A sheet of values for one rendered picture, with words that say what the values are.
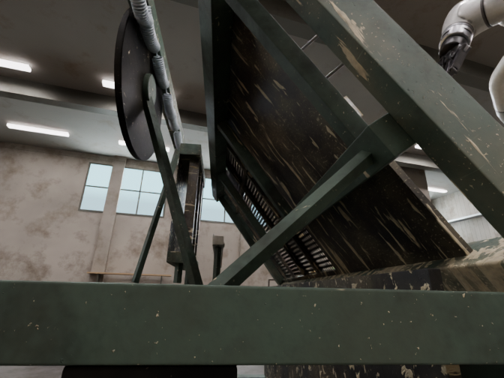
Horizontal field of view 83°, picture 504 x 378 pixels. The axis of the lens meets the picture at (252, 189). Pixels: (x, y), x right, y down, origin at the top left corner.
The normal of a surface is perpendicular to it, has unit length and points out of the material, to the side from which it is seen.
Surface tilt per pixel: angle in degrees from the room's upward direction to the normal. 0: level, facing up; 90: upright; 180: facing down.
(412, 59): 90
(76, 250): 90
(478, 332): 90
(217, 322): 90
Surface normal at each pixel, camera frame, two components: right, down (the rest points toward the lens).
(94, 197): 0.29, -0.33
